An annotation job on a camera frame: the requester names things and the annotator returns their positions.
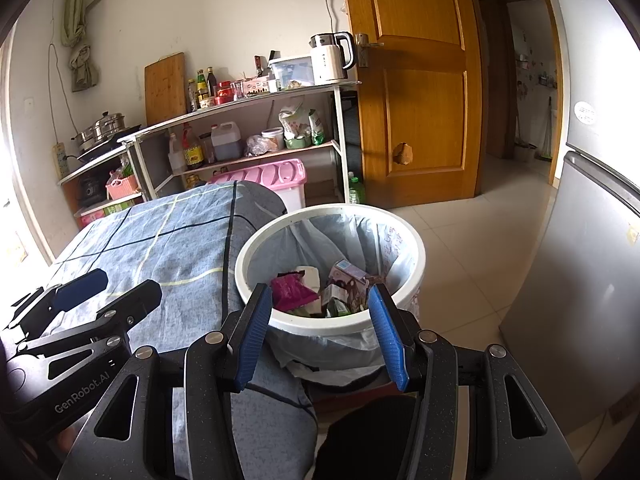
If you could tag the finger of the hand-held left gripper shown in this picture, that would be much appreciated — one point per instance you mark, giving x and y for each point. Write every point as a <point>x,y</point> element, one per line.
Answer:
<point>80,287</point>
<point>142,300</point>

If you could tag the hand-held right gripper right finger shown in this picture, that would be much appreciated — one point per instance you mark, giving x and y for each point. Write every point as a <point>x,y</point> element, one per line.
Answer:
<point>390,340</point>

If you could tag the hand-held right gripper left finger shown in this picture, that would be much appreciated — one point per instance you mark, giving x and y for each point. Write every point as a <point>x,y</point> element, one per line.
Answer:
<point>252,340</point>

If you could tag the maroon snack bag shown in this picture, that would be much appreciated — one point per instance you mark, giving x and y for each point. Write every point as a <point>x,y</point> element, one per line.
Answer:
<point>290,292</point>

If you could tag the purple milk carton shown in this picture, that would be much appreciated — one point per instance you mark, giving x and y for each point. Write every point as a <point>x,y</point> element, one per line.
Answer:
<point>347,280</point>

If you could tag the beige paper wrapper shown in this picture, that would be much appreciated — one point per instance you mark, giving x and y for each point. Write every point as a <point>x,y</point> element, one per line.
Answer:
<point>307,277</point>

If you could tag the white trash bin with liner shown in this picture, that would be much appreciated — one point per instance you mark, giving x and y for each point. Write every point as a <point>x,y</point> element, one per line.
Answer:
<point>360,240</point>

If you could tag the red cardboard box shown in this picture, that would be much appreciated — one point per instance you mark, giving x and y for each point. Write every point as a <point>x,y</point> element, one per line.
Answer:
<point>90,216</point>

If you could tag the green cardboard box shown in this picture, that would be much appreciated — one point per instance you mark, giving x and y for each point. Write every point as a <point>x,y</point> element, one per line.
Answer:
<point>117,208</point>

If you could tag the black kitchen appliance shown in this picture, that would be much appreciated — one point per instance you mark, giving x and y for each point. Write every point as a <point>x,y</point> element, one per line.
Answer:
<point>92,187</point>

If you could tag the pink plastic basket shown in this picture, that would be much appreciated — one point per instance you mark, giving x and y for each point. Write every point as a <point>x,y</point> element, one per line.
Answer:
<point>122,189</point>

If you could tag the small white metal shelf rack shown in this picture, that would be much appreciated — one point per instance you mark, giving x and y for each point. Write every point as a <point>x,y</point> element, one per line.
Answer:
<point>95,162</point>

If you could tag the white power strip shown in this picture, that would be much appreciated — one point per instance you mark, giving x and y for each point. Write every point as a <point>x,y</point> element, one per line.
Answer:
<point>60,160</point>

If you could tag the yellow cooking oil bottle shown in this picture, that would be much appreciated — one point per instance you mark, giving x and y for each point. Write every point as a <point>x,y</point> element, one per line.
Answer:
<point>196,182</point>

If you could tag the window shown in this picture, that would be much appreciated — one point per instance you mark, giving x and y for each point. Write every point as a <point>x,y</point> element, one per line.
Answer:
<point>15,170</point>

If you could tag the black induction cooker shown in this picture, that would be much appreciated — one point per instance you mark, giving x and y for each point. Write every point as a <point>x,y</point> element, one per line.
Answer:
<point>100,151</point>

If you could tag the white plastic bottle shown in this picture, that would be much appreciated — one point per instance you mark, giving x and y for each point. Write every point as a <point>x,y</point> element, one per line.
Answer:
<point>176,157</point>

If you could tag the green plastic bottle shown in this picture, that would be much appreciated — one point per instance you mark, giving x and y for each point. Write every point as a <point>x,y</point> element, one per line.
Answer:
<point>356,190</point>

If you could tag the yellow label sauce bottle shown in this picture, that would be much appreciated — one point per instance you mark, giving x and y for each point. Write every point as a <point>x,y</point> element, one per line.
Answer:
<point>192,152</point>

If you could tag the stainless steel steamer pot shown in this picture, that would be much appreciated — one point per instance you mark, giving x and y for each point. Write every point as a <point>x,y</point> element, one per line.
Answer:
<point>105,127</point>

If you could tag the dark glass jar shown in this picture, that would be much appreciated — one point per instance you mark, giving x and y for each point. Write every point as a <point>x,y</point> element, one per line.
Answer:
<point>206,149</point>

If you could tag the pink lidded storage box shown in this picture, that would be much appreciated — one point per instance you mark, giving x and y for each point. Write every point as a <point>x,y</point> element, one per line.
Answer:
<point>265,172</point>

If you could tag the plastic jug of dark liquid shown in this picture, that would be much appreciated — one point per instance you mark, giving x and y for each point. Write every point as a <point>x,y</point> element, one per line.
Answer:
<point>226,145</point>

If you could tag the clear filled plastic bag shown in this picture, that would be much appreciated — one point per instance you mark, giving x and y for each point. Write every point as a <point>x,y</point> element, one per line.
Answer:
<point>256,146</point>

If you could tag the grey refrigerator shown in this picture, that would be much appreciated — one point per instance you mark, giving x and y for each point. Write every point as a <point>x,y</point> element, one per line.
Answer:
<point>575,285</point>

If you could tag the green bowl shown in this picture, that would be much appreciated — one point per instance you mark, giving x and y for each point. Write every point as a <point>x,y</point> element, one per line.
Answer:
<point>296,142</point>

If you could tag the white round tub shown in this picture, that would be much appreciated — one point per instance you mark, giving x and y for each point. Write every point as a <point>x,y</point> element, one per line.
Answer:
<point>273,138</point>

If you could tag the small clear bottle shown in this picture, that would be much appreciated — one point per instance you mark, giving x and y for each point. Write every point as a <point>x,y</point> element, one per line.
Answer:
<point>193,96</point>

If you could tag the wooden cutting board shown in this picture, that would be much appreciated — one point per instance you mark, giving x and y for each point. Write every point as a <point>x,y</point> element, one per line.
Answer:
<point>165,90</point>

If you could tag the green label glass bottle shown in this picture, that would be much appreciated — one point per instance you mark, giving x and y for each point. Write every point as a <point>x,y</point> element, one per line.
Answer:
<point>202,87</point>

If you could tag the green and white packet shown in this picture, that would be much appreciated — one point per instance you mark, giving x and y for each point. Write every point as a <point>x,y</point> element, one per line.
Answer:
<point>316,127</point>

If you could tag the hanging grey-green cloth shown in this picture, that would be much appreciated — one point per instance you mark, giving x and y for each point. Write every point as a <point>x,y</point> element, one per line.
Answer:
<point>80,65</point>

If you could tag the white crumpled plastic bag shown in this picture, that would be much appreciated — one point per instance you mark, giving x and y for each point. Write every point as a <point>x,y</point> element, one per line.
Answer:
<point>295,120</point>

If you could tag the red jar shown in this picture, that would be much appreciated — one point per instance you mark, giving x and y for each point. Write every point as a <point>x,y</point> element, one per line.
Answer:
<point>225,91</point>

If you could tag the dark sauce bottle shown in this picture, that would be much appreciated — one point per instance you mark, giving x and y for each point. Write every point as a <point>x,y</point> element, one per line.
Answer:
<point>212,82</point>

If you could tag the large white metal shelf rack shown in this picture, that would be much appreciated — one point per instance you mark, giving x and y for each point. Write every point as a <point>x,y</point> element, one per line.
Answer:
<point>250,97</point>

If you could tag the pink utensil holder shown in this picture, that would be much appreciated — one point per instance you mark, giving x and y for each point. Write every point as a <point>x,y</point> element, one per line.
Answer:
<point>257,86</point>

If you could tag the wooden door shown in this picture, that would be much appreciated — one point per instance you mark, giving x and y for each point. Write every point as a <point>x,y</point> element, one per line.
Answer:
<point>415,85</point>

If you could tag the clear plastic storage box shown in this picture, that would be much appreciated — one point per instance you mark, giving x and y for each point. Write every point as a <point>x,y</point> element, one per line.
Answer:
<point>292,70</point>

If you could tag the white electric kettle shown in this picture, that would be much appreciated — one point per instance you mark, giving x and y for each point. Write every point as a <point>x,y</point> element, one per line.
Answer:
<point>327,62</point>

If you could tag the wooden door frame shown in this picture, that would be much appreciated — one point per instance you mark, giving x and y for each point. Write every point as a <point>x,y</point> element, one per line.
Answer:
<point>562,85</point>

